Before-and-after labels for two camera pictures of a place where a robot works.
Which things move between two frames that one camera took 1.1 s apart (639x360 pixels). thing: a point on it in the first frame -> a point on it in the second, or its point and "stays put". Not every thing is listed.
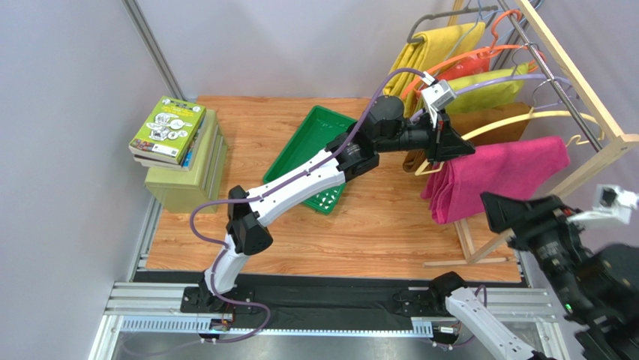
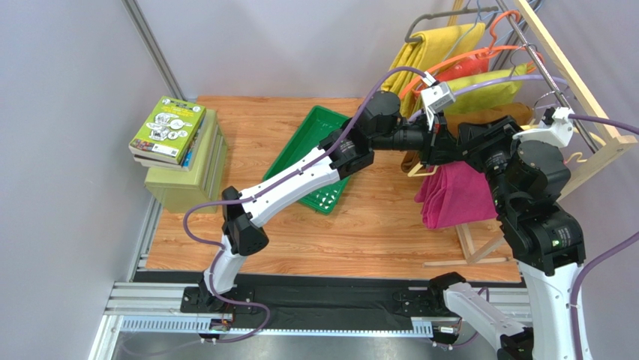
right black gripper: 523,222 -> 479,142
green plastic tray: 311,140 stays put
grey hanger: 487,9 stays put
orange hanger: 485,52 stays put
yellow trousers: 427,53 stays put
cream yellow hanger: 529,116 -> 528,127
